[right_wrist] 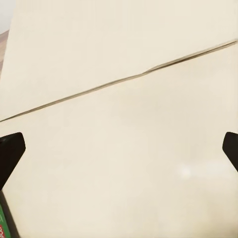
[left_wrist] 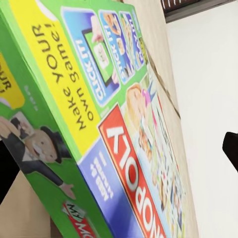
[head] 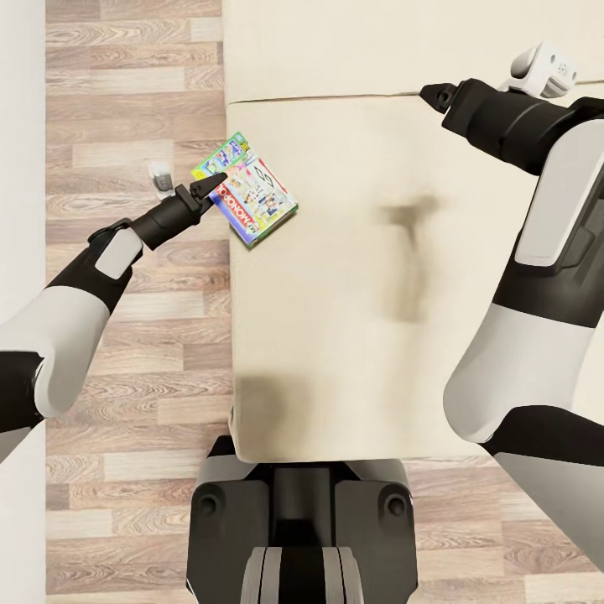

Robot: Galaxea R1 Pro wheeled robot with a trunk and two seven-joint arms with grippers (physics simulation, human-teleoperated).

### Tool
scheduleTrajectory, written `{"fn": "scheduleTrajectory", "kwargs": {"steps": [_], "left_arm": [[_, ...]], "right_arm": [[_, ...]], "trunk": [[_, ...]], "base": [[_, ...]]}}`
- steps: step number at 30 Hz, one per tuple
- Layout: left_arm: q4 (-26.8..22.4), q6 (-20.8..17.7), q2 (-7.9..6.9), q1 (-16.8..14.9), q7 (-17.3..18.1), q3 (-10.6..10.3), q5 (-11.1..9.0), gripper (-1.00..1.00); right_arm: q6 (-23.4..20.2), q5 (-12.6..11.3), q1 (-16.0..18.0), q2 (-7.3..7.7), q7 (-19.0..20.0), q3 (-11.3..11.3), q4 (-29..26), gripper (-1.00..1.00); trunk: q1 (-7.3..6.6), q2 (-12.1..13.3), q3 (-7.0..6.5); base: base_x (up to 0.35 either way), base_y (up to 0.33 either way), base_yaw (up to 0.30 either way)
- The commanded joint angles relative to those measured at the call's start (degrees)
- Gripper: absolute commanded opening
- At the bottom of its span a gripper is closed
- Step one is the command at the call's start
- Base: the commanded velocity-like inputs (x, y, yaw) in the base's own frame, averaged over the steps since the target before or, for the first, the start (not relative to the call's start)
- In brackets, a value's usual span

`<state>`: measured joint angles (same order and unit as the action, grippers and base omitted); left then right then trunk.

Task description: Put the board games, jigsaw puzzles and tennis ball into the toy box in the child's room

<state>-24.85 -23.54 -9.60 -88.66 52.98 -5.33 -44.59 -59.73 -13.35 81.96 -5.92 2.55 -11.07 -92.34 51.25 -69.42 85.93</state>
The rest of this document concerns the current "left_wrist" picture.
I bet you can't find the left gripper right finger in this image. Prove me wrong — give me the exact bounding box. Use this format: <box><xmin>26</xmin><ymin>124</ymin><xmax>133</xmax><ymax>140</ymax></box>
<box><xmin>222</xmin><ymin>132</ymin><xmax>238</xmax><ymax>172</ymax></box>

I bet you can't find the board game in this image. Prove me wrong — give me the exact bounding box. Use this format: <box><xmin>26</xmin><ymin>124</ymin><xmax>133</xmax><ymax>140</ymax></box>
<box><xmin>0</xmin><ymin>0</ymin><xmax>186</xmax><ymax>238</ymax></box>

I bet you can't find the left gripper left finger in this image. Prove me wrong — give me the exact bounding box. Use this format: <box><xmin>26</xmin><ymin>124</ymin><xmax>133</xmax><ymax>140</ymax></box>
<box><xmin>0</xmin><ymin>139</ymin><xmax>20</xmax><ymax>204</ymax></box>

